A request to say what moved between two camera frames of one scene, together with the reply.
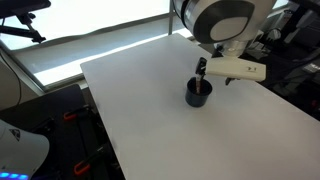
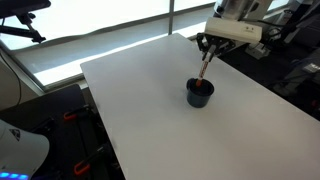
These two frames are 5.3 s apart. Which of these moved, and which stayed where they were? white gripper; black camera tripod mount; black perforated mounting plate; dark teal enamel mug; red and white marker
Moved: white gripper; red and white marker
Stayed: black perforated mounting plate; dark teal enamel mug; black camera tripod mount
